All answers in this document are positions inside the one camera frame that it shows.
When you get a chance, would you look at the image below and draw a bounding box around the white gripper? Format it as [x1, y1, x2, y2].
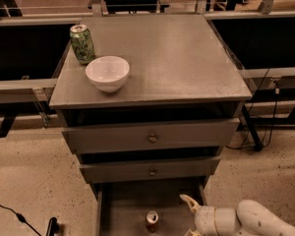
[180, 194, 216, 236]

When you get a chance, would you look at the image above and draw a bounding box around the orange soda can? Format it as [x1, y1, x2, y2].
[146, 210, 159, 233]

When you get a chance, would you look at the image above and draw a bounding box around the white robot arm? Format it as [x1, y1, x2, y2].
[180, 195, 295, 236]

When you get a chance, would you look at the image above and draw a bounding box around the grey open bottom drawer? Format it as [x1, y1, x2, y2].
[95, 177, 207, 236]

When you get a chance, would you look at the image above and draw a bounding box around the brass middle drawer knob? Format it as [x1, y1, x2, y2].
[148, 168, 155, 177]

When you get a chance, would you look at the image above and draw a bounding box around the brass drawer knob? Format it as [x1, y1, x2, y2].
[148, 168, 155, 177]
[148, 134, 157, 144]

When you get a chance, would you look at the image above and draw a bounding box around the grey wooden drawer cabinet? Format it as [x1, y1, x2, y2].
[48, 13, 253, 236]

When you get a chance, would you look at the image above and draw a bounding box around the brass top drawer knob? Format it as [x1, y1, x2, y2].
[148, 134, 157, 144]

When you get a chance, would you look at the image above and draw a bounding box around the grey top drawer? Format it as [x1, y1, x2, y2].
[63, 118, 239, 154]

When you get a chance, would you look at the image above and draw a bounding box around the grey middle drawer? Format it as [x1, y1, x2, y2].
[80, 157, 219, 184]

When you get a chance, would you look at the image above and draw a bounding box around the green soda can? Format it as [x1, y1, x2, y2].
[70, 25, 95, 65]

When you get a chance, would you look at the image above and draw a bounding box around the black object on floor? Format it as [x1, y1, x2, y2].
[46, 217, 59, 236]

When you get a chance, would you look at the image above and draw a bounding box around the white ceramic bowl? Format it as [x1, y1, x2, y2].
[86, 56, 130, 92]

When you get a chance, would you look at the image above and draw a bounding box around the black cables right floor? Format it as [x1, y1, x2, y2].
[224, 67, 281, 151]

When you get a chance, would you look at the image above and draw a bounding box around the black floor cable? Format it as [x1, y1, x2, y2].
[0, 195, 42, 236]

